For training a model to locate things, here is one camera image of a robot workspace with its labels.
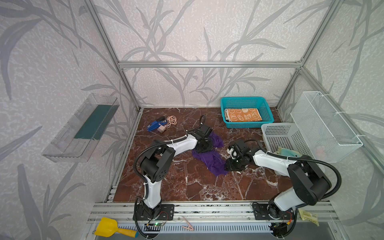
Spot beige rubber bands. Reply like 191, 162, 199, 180
167, 116, 177, 126

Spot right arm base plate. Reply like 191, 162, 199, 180
252, 202, 295, 222

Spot teal plastic basket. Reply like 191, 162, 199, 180
221, 97, 275, 129

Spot white plastic laundry basket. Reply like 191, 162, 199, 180
253, 123, 325, 179

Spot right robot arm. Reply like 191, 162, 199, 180
225, 146, 342, 214

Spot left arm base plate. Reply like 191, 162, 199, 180
133, 204, 175, 221

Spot clear plastic wall shelf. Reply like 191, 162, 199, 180
42, 94, 120, 163

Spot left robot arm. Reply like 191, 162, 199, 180
133, 134, 213, 216

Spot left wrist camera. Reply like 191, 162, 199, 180
197, 124, 213, 138

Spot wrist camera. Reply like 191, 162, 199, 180
227, 139, 251, 160
197, 124, 213, 138

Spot pink clothespin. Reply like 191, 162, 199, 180
182, 217, 195, 231

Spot orange patterned towel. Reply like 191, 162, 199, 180
224, 108, 263, 122

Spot mint green cloth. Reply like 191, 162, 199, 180
275, 147, 302, 158

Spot white wire mesh basket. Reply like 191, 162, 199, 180
291, 91, 363, 163

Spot purple cloth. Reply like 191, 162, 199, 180
192, 132, 228, 177

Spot yellow label tag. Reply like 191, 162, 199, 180
299, 209, 320, 227

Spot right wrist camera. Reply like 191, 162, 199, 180
227, 139, 251, 160

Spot yellow plastic scoop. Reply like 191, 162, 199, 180
94, 217, 139, 238

